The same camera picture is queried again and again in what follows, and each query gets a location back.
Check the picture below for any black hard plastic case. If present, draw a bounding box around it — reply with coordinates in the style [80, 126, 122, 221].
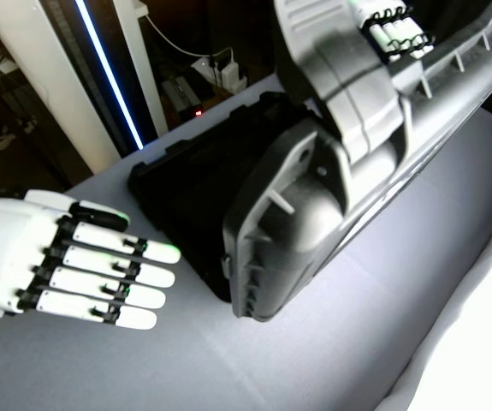
[127, 0, 492, 323]

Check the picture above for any blue-white light strip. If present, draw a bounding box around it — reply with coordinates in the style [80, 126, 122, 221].
[73, 0, 145, 150]

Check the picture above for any white frame post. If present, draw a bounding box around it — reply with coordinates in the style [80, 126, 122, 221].
[0, 0, 170, 175]

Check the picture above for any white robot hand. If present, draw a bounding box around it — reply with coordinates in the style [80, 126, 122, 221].
[0, 189, 182, 331]
[347, 0, 437, 66]

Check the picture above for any white power cable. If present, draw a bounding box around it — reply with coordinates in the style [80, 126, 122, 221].
[144, 12, 234, 61]

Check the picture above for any grey table cloth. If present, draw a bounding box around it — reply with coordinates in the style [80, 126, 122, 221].
[0, 72, 492, 411]

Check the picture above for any white power strip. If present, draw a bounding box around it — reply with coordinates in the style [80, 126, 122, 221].
[190, 49, 250, 92]

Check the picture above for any black power adapter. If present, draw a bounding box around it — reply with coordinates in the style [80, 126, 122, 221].
[161, 78, 206, 121]

